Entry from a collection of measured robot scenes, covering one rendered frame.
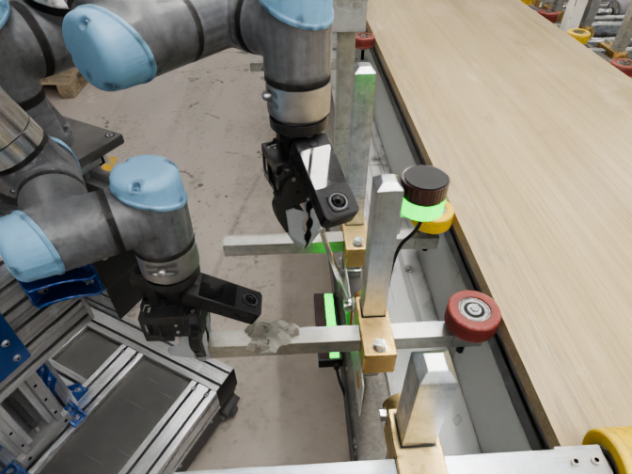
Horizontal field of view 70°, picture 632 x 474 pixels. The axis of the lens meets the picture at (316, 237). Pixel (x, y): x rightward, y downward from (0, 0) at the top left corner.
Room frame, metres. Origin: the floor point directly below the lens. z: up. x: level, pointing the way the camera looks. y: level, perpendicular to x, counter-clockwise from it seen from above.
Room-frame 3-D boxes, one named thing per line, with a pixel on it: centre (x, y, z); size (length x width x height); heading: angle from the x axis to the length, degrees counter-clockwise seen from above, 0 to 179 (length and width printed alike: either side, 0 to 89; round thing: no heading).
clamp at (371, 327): (0.45, -0.10, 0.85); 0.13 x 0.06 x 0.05; 3
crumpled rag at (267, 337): (0.43, 0.07, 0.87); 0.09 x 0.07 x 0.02; 93
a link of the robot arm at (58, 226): (0.38, 0.29, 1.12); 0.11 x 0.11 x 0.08; 30
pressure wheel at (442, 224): (0.69, -0.23, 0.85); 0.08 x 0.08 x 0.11
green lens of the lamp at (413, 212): (0.48, -0.14, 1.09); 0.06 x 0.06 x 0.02
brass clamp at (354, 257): (0.70, -0.08, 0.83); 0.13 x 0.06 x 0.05; 3
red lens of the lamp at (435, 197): (0.48, -0.14, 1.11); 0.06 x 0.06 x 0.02
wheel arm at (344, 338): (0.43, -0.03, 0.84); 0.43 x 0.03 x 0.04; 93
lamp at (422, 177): (0.48, -0.14, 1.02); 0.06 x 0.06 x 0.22; 3
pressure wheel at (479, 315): (0.44, -0.24, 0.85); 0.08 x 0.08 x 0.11
